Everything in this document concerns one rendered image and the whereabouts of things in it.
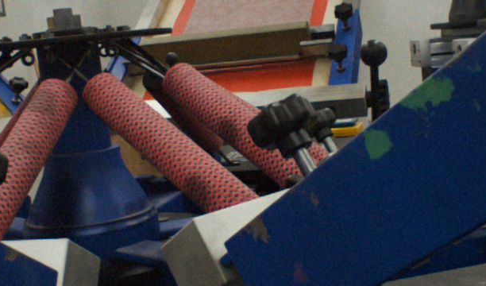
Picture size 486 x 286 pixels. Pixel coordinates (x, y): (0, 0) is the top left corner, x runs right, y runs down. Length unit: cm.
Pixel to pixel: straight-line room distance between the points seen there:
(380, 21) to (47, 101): 473
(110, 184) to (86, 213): 5
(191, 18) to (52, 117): 127
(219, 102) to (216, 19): 114
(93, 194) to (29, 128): 22
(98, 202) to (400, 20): 459
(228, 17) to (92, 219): 112
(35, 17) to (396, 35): 238
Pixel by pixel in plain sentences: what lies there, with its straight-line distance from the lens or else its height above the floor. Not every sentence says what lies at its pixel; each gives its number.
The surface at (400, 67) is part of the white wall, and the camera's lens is 557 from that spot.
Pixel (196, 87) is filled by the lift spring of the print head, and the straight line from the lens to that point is 102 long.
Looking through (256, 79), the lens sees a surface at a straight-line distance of 185.
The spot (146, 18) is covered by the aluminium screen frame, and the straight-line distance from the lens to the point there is 216.
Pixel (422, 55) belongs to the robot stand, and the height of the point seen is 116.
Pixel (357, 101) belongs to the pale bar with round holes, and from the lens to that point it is 158.
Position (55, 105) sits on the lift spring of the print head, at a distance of 94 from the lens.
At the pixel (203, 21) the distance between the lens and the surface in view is 213.
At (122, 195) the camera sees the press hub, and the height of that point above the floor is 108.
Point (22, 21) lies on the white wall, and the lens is 501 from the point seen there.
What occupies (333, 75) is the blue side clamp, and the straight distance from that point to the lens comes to 172.
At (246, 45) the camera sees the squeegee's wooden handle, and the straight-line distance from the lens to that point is 184.
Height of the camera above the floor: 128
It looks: 8 degrees down
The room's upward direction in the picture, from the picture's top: 6 degrees counter-clockwise
